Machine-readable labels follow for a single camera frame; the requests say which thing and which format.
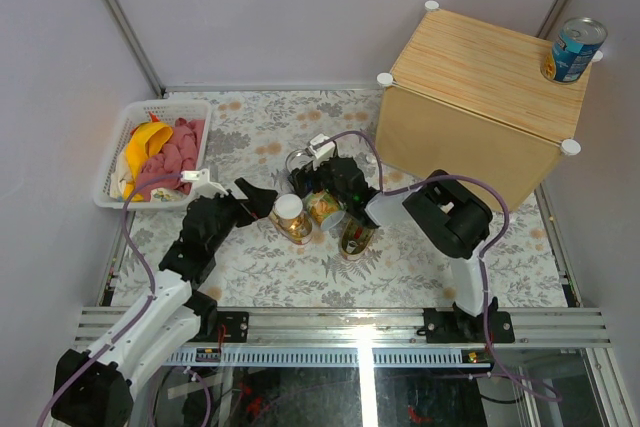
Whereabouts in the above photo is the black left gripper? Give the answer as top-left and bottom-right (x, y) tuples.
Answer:
(207, 179), (279, 256)

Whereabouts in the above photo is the blue soup can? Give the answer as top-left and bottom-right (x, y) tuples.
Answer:
(541, 17), (608, 84)
(285, 149), (312, 191)

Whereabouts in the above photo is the yellow jar white lid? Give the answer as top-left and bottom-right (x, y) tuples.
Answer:
(269, 194), (313, 245)

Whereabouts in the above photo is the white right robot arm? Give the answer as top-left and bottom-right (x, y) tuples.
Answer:
(287, 156), (509, 342)

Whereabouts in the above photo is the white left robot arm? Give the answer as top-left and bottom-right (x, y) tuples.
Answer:
(41, 178), (278, 426)

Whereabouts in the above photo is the gold oval tin under jar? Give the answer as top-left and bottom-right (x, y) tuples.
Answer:
(269, 212), (313, 245)

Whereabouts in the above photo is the gold oval fish tin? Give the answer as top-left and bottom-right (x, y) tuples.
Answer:
(339, 219), (375, 261)

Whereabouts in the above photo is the pink cloth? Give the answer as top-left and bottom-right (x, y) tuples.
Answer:
(142, 118), (204, 175)

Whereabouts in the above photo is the yellow cloth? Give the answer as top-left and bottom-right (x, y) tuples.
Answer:
(121, 120), (173, 179)

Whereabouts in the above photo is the white patterned cloth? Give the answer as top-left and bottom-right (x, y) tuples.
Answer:
(109, 170), (173, 202)

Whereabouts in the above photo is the white plastic laundry basket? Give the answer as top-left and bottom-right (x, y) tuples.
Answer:
(93, 99), (212, 210)

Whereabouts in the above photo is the wooden cube cabinet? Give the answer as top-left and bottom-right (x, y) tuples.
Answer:
(375, 9), (589, 211)

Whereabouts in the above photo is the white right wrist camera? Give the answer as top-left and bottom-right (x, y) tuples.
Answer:
(304, 134), (337, 162)

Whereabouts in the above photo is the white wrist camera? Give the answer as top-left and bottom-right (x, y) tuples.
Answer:
(180, 168), (228, 198)
(304, 134), (337, 162)

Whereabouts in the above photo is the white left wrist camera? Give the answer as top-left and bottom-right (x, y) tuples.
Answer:
(180, 168), (228, 198)

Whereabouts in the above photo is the aluminium frame rail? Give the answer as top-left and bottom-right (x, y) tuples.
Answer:
(74, 305), (613, 368)

